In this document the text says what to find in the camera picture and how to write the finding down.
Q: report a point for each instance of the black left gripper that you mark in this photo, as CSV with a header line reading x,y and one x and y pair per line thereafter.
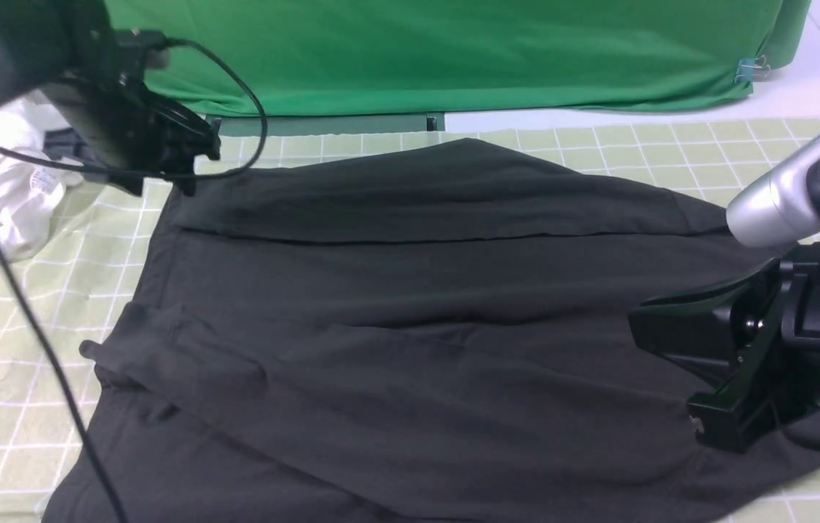
x,y
124,135

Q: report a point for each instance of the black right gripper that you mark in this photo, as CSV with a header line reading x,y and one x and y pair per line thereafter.
x,y
729,335

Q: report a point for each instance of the dark gray long-sleeve top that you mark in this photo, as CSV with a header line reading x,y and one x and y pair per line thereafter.
x,y
438,335

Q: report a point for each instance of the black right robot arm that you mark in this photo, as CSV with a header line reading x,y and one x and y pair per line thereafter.
x,y
801,331

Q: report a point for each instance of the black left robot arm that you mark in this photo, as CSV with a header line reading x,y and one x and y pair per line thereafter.
x,y
44,41

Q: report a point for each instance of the green backdrop cloth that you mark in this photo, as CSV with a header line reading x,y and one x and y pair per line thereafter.
x,y
329,58

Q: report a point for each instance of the white crumpled garment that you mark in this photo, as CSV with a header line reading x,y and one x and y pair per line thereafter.
x,y
29,194

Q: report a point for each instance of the teal binder clip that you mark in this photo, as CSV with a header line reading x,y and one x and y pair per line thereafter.
x,y
752,69

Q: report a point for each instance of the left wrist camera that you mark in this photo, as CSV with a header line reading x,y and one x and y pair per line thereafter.
x,y
142,49

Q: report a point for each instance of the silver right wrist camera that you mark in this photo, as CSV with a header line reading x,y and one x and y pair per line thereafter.
x,y
783,205

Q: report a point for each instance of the dark green metal bracket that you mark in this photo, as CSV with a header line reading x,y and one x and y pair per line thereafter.
x,y
240,127

